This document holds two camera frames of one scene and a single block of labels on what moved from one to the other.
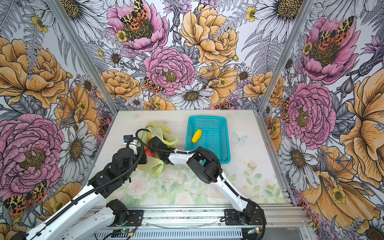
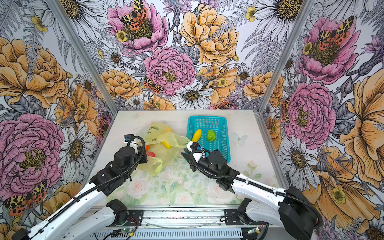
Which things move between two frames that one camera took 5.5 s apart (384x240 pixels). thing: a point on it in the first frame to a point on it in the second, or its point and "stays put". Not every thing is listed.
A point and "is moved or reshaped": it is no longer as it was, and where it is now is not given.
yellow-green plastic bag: x=154 y=165 is moved or reshaped
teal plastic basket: x=210 y=132 stays put
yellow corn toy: x=196 y=136 stays put
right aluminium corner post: x=307 y=8 stays put
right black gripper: x=151 y=148 to x=190 y=158
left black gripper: x=141 y=154 stays put
